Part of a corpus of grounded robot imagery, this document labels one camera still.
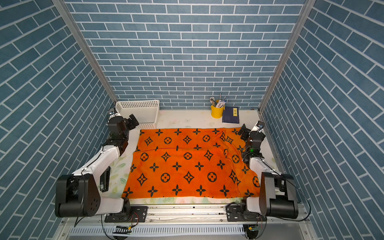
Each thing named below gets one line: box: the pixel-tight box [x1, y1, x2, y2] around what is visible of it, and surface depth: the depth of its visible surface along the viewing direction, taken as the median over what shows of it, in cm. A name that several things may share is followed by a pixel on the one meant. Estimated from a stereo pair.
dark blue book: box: [222, 106, 240, 124], surface depth 118 cm
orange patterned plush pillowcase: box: [122, 127, 261, 199], surface depth 91 cm
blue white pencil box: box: [215, 100, 226, 108], surface depth 107 cm
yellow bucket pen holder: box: [210, 105, 226, 119], surface depth 117 cm
